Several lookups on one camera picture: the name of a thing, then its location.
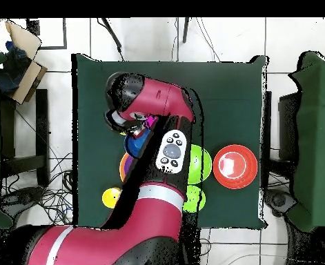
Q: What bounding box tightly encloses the black chair base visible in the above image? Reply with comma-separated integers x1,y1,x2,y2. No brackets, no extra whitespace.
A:
264,188,298,217
0,186,46,219

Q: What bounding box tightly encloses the red plastic bowl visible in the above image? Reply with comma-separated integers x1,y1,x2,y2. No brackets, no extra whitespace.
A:
213,144,259,190

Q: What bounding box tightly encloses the black tripod leg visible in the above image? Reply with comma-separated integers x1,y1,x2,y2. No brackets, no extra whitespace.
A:
181,17,191,44
97,17,125,61

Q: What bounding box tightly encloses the small green plastic bowl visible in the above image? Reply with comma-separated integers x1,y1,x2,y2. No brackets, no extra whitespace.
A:
182,184,206,214

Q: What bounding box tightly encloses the cardboard box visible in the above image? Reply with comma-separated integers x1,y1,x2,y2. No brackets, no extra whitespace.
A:
4,19,48,106

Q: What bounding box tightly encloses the tangle of floor cables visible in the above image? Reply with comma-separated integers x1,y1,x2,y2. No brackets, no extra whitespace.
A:
0,151,75,227

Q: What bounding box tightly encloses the black stool frame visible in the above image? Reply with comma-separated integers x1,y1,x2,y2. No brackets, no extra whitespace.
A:
0,88,50,187

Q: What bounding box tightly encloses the black metal frame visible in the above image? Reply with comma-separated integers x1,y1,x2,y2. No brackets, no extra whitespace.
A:
26,17,68,50

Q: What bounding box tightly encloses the large green plastic bowl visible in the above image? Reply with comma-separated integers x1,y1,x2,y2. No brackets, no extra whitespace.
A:
188,144,213,185

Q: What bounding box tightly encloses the dark green tablecloth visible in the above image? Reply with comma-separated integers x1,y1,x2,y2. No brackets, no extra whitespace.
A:
71,52,269,229

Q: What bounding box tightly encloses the dark blue cloth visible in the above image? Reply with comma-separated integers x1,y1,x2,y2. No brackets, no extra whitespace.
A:
0,41,32,96

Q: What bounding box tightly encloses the orange-yellow plastic cup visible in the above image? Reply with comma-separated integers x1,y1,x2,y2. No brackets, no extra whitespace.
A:
101,186,122,209

